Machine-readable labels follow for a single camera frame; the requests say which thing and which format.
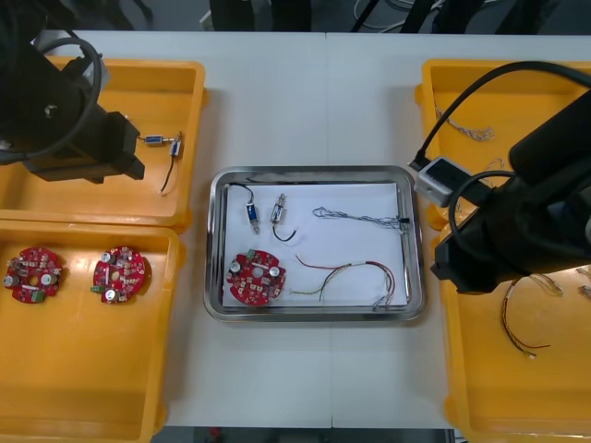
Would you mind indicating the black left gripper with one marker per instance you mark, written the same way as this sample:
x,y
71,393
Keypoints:
x,y
101,147

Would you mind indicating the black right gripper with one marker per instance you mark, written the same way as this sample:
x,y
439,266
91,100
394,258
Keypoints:
x,y
489,244

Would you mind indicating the blue label metal solenoid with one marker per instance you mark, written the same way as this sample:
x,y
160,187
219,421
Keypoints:
x,y
251,212

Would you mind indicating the white label metal solenoid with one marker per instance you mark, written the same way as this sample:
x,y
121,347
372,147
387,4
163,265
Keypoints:
x,y
278,213

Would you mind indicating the round red circuit board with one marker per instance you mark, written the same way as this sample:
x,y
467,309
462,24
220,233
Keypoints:
x,y
27,258
249,281
124,277

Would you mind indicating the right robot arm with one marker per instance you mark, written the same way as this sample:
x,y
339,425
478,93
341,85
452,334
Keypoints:
x,y
554,138

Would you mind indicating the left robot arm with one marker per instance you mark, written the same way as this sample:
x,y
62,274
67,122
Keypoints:
x,y
37,92

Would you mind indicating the yellow-orange plastic bin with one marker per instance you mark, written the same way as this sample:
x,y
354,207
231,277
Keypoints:
x,y
138,203
485,392
461,92
138,392

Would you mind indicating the group of metal solenoids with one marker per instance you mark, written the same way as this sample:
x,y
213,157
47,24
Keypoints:
x,y
154,140

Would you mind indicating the steel tray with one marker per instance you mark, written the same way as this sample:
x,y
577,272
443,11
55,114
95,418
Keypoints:
x,y
214,258
41,41

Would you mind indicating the white paper sheet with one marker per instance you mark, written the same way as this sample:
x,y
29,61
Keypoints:
x,y
323,240

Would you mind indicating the white chair base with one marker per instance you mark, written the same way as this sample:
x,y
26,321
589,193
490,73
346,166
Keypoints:
x,y
205,20

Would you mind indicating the black stand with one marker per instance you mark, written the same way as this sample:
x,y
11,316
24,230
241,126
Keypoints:
x,y
415,16

